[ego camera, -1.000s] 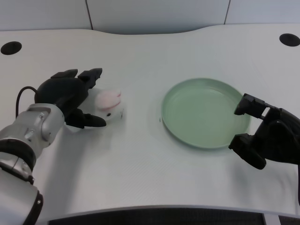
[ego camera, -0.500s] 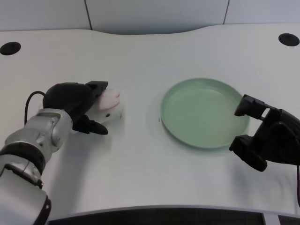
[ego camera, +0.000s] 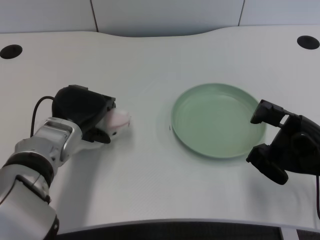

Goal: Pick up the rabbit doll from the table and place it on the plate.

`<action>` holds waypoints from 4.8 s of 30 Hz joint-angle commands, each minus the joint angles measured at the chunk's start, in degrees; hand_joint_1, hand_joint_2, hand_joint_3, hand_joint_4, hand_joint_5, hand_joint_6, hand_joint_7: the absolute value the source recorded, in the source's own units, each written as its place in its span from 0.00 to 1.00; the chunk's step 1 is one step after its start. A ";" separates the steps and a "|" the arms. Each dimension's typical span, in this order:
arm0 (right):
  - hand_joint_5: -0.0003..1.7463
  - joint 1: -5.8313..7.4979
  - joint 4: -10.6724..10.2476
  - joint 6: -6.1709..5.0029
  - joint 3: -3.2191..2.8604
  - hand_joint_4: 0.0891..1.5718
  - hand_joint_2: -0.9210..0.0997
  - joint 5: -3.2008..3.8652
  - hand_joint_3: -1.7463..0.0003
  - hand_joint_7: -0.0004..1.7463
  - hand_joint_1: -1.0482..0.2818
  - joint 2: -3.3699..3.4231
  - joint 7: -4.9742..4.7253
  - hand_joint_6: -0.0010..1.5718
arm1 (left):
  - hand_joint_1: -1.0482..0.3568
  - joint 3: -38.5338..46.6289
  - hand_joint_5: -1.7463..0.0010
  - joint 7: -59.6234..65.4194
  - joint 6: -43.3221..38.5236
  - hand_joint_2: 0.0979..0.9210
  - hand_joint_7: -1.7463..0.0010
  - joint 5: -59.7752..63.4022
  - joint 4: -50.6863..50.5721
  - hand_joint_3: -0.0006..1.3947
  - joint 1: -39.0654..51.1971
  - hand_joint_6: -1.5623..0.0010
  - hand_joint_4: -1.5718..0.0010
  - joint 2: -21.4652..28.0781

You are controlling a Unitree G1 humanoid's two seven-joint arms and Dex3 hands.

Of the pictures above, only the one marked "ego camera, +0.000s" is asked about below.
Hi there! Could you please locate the light green round plate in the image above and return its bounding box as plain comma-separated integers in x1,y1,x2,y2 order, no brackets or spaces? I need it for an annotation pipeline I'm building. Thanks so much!
171,83,268,159

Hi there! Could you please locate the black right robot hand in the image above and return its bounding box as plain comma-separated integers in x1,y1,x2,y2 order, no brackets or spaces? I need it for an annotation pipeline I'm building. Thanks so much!
245,99,320,186

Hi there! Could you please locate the white plush rabbit doll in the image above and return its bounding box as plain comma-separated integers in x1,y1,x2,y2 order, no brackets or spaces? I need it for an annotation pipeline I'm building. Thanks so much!
72,108,133,154

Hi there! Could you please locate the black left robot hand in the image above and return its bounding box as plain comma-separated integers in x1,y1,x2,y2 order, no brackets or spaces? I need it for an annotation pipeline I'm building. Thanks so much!
51,84,117,145

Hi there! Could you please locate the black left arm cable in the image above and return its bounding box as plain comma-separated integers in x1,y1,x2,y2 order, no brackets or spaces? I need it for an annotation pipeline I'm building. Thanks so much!
30,96,55,138

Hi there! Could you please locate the black table cable grommet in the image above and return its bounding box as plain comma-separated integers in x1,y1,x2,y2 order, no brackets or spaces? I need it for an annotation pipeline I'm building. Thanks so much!
296,35,320,51
0,44,24,60

